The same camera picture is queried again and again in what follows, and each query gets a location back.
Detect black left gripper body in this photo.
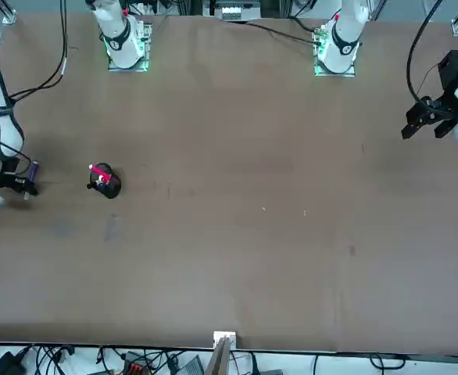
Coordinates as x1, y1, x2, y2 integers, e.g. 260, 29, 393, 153
438, 49, 458, 118

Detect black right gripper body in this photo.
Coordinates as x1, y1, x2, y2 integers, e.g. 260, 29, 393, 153
0, 171, 31, 195

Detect pink marker with white cap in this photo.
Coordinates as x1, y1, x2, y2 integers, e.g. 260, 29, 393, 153
88, 163, 113, 182

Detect black round pen holder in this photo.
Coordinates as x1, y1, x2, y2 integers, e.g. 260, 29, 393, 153
86, 162, 122, 201

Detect black power adapter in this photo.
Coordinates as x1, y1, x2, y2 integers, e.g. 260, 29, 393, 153
0, 351, 27, 375

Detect white electrical box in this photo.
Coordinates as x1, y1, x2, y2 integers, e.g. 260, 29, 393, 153
216, 5, 242, 21

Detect power strip with red switches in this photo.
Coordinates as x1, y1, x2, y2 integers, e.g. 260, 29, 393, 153
120, 351, 155, 375

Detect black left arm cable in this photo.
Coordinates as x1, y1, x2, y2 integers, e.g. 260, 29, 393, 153
406, 0, 445, 103

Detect black cable with white tag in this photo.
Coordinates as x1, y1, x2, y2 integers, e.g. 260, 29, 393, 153
8, 0, 69, 102

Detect black cable between bases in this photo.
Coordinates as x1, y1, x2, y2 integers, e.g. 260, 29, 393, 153
220, 17, 320, 45

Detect white table edge bracket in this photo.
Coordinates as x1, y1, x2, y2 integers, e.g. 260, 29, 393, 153
213, 330, 238, 349

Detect aluminium camera post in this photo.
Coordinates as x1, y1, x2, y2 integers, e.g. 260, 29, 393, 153
206, 336, 232, 375

